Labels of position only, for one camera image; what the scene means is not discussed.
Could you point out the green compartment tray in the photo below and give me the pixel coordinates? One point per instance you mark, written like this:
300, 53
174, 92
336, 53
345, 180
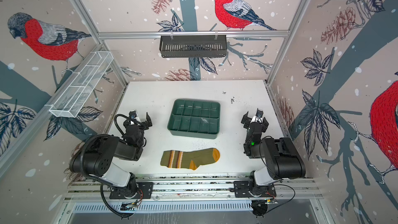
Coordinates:
195, 119

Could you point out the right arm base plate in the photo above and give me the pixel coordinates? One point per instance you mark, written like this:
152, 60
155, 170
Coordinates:
247, 189

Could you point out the black hanging wire basket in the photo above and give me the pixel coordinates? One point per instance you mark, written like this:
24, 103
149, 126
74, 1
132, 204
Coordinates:
193, 46

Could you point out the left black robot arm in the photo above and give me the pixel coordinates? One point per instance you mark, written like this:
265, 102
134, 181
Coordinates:
95, 159

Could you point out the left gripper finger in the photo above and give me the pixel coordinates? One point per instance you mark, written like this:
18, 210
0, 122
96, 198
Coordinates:
148, 122
133, 114

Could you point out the olive striped sock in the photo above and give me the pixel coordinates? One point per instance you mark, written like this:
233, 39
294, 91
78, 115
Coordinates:
175, 159

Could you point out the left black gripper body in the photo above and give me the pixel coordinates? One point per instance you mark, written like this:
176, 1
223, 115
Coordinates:
140, 123

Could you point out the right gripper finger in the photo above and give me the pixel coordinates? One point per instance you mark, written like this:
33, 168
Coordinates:
245, 119
265, 124

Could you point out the aluminium mounting rail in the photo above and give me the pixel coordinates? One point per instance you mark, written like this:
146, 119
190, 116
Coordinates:
220, 188

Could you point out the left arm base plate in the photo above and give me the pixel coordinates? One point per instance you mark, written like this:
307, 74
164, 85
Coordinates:
132, 191

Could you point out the horizontal aluminium frame bar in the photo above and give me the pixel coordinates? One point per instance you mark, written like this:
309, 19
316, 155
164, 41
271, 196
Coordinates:
155, 35

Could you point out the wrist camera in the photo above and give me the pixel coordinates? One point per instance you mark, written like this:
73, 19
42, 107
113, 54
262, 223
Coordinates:
133, 121
258, 117

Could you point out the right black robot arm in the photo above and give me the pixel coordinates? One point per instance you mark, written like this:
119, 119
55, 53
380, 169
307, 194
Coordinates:
279, 156

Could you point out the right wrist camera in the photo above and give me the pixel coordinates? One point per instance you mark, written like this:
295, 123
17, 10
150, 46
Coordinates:
258, 117

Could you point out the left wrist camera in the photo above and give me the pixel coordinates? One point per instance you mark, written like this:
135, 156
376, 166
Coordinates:
133, 121

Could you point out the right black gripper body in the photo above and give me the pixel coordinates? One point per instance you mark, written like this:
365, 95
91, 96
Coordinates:
255, 123

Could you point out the white mesh wall shelf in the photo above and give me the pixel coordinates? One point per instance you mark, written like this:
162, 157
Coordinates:
83, 83

